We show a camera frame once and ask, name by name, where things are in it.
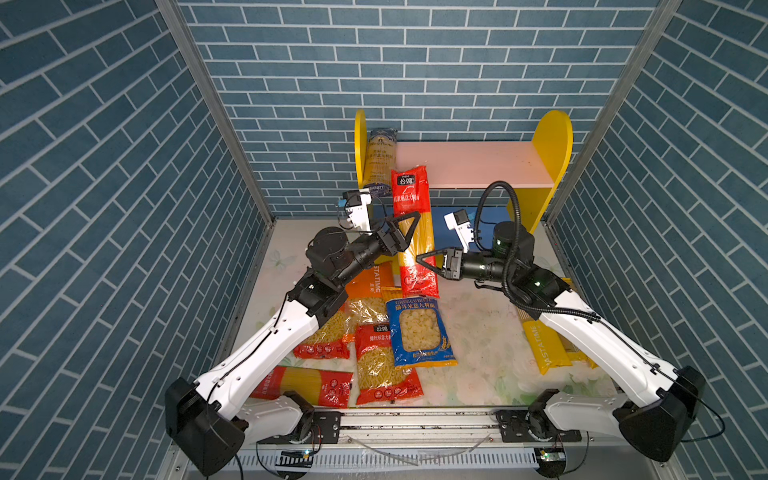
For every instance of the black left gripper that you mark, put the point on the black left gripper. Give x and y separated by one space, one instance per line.
394 246

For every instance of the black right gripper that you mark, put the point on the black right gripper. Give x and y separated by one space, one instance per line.
454 266

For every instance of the red spaghetti bag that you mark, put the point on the red spaghetti bag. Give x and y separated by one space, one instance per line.
324 388
411 192

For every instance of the dark blue spaghetti bag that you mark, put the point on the dark blue spaghetti bag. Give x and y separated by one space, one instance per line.
380 161

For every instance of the yellow spaghetti box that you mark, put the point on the yellow spaghetti box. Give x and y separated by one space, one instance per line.
547 348
575 354

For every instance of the blue elbow pasta bag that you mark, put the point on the blue elbow pasta bag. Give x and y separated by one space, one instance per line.
418 336

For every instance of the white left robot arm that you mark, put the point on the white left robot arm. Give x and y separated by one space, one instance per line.
205 417

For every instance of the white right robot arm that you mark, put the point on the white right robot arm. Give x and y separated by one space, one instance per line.
658 402

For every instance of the yellow blue pasta bag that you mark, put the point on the yellow blue pasta bag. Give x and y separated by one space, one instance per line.
391 293

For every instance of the orange pasta bag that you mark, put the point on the orange pasta bag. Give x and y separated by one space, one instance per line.
372 283

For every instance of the yellow shelf unit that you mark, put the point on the yellow shelf unit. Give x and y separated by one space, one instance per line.
535 168

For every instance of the red macaroni bag back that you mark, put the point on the red macaroni bag back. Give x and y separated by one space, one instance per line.
331 341

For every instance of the red macaroni bag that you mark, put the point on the red macaroni bag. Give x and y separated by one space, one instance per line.
378 378
331 341

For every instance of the red macaroni bag front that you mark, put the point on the red macaroni bag front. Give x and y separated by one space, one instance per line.
378 378

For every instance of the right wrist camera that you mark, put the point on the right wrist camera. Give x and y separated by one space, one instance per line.
459 222

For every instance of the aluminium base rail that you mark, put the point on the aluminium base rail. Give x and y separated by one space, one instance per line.
439 443

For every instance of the aluminium corner post left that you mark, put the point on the aluminium corner post left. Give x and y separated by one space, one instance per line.
182 35

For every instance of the aluminium corner post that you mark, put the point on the aluminium corner post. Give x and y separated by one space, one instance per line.
657 24
182 35

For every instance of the aluminium corner post right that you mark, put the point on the aluminium corner post right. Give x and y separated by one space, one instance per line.
657 24

